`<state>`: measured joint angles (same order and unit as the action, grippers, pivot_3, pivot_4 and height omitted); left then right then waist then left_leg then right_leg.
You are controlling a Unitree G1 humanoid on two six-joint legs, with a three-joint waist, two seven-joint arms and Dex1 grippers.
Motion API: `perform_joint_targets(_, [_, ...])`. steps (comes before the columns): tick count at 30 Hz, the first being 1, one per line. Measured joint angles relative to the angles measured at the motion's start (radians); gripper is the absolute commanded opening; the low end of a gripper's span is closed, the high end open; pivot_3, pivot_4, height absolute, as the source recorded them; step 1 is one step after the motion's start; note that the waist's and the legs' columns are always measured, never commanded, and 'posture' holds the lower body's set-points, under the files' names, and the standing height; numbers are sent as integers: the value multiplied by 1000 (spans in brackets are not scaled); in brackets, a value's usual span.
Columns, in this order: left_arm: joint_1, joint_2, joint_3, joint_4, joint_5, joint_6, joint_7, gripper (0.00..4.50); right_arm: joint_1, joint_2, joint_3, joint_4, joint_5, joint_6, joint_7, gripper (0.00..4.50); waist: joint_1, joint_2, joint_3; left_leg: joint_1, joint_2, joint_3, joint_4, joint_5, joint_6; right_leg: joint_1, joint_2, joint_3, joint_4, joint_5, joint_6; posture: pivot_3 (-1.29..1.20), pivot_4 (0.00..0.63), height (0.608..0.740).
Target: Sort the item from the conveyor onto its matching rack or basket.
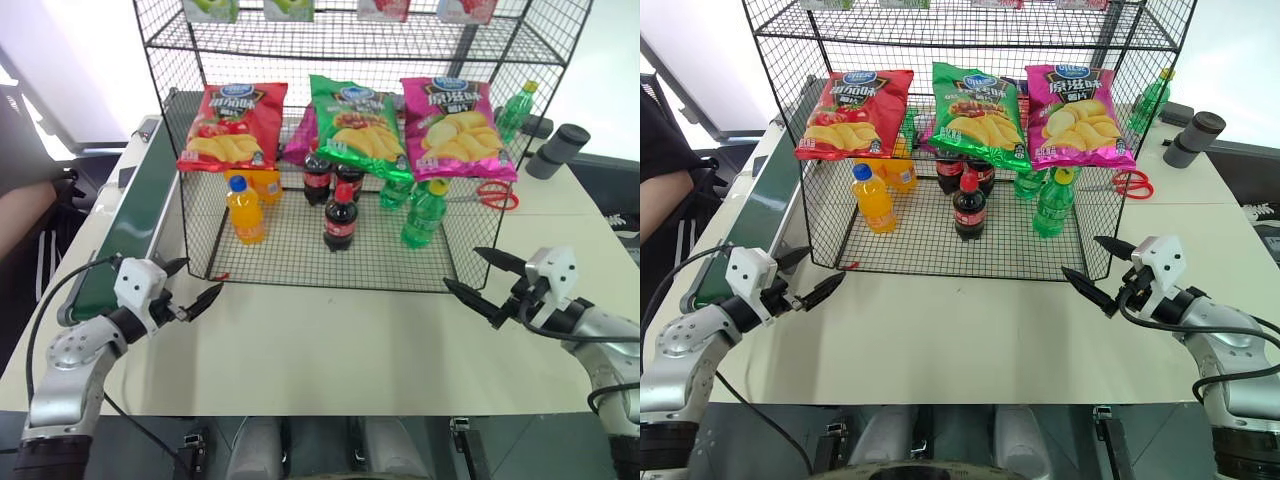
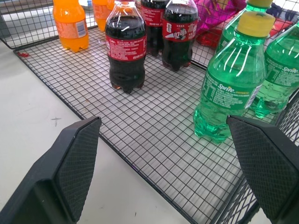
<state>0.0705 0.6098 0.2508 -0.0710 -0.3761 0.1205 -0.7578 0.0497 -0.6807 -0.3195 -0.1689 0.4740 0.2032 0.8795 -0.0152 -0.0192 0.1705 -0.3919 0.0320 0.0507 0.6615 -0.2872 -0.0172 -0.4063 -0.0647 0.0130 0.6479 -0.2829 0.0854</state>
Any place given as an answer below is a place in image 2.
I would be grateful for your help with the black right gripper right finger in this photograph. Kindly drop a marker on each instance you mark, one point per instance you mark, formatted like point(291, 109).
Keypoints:
point(268, 163)

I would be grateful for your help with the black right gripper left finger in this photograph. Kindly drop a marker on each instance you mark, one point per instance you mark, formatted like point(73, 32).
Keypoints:
point(58, 172)

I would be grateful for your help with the green Sprite bottle yellow cap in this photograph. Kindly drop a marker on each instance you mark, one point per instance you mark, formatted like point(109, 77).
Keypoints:
point(233, 28)
point(275, 77)
point(230, 86)

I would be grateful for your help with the red snack packet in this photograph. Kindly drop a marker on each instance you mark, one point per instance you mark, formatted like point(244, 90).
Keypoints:
point(206, 39)

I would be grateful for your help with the cola bottle red label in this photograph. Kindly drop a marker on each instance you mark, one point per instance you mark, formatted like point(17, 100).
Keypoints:
point(126, 49)
point(151, 23)
point(178, 35)

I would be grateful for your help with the orange soda bottle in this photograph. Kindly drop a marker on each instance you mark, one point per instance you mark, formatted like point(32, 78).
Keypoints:
point(71, 25)
point(101, 14)

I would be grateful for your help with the magenta snack bag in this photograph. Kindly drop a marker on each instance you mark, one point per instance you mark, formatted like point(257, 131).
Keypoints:
point(216, 14)

